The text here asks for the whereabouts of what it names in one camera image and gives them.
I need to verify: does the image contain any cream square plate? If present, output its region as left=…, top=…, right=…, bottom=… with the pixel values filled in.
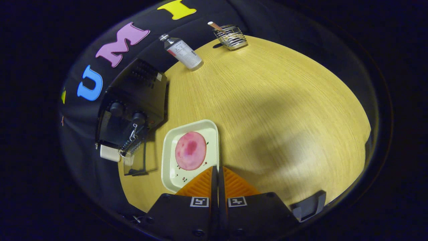
left=161, top=119, right=220, bottom=193

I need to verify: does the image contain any pink round ham slice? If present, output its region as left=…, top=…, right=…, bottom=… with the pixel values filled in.
left=175, top=132, right=207, bottom=171

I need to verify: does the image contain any black toaster oven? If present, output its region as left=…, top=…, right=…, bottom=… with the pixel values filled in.
left=95, top=59, right=169, bottom=176

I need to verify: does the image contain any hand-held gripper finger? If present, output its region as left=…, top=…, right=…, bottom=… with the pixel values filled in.
left=140, top=166, right=219, bottom=241
left=218, top=166, right=300, bottom=241

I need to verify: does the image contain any metal wire utensil holder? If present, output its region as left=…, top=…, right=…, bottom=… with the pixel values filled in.
left=213, top=24, right=248, bottom=51

